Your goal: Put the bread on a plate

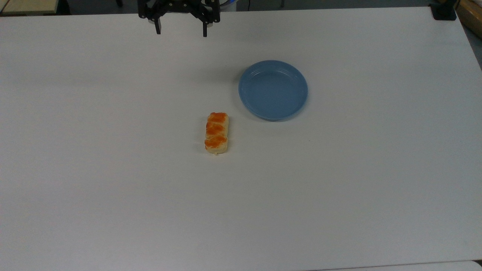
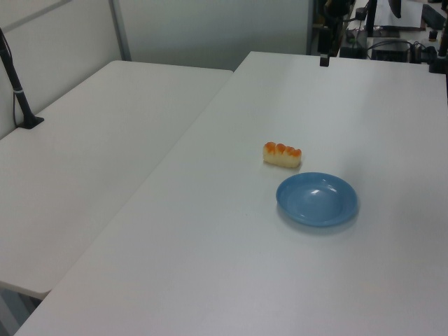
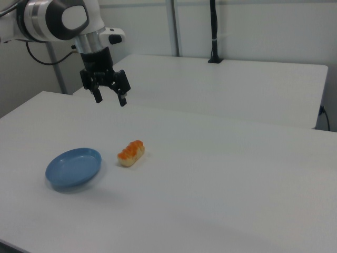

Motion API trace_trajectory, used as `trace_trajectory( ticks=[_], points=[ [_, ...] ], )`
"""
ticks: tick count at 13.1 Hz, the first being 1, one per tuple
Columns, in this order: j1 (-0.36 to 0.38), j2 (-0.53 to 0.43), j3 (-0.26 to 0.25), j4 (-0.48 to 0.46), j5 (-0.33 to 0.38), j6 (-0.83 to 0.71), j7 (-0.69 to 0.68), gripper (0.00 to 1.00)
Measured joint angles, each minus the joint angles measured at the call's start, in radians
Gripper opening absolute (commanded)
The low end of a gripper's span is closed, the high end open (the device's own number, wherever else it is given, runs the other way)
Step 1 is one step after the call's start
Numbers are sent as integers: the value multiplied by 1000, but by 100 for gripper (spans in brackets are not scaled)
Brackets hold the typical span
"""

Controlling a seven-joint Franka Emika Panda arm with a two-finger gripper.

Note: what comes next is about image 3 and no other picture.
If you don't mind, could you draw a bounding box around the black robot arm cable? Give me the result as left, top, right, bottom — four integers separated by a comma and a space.
25, 42, 81, 66

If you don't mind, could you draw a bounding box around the blue round plate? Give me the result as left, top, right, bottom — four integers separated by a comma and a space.
45, 147, 103, 190

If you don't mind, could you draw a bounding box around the grey aluminium frame post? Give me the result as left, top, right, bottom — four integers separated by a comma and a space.
46, 42, 68, 95
165, 0, 183, 57

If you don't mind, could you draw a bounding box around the black camera pole with base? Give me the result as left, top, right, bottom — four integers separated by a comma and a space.
207, 0, 223, 64

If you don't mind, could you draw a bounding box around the white table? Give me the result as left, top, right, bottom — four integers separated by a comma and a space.
72, 54, 329, 130

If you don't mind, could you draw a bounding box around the black power cable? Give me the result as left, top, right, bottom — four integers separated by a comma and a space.
319, 106, 331, 132

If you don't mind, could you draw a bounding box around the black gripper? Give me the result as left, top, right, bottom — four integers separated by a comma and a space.
80, 47, 132, 107

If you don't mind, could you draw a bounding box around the orange glazed bread roll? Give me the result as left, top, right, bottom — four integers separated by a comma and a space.
116, 140, 146, 168

